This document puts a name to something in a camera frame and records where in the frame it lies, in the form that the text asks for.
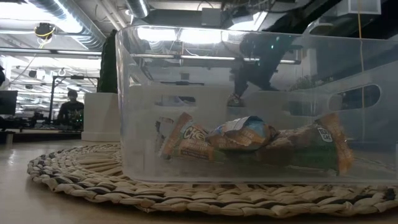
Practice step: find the black stand frame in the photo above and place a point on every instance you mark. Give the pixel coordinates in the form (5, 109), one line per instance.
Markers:
(74, 77)

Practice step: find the green cactus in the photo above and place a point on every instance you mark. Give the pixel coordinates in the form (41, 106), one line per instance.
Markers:
(109, 68)

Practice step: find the small silver ceiling duct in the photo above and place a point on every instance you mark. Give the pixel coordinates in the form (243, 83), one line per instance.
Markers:
(138, 7)

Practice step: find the long ceiling light bar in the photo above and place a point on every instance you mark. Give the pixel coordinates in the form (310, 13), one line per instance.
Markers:
(46, 51)

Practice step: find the clear plastic bin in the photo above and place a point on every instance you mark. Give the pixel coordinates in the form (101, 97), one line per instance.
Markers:
(357, 163)
(388, 93)

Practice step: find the small green potted plant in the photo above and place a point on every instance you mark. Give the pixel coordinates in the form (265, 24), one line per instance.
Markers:
(306, 83)

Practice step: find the white ceiling unit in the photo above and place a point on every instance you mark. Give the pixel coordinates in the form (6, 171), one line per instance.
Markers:
(362, 6)

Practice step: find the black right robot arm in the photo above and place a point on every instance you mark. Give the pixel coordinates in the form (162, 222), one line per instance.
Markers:
(304, 15)

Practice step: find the dark monitor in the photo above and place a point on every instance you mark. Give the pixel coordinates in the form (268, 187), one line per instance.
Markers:
(7, 102)

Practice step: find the orange green granola bar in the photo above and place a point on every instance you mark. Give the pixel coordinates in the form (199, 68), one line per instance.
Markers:
(235, 100)

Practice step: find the glossy multicolour granola bar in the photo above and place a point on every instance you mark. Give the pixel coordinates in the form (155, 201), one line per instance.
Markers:
(311, 146)

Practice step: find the dark low bench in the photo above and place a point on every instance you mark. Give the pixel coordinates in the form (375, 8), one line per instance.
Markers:
(40, 137)

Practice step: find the white hexagonal pot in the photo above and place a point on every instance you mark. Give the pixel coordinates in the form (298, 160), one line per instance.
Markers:
(99, 118)

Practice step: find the round woven mat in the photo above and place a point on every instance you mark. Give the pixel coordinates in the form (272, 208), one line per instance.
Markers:
(93, 174)

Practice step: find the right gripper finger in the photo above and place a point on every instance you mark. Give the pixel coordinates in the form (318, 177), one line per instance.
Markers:
(241, 85)

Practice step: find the person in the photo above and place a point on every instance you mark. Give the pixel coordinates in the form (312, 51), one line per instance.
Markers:
(71, 112)

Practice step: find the blue white granola bar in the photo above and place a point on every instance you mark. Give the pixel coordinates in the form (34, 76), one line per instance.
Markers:
(242, 137)

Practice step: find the grey ceiling box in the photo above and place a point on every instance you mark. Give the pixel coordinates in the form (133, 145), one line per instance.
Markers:
(211, 17)

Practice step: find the large silver ceiling duct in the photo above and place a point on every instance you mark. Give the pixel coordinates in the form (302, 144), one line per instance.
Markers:
(77, 25)

